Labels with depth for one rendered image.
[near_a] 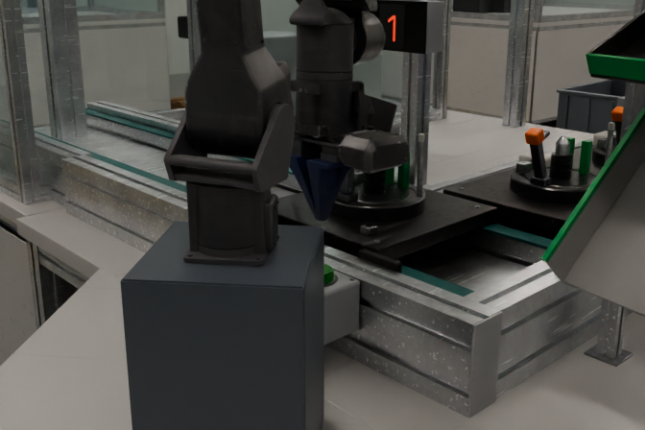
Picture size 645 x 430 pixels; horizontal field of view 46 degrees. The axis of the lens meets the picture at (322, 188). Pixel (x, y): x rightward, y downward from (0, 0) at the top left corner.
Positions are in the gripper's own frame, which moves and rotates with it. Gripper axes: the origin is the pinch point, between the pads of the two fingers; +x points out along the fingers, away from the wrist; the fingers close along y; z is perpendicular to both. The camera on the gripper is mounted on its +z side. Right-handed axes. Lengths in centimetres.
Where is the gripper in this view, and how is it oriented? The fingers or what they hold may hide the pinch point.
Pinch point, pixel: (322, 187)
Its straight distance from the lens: 79.0
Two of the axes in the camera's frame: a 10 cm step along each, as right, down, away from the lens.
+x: -0.2, 9.7, 2.5
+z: 7.3, -1.6, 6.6
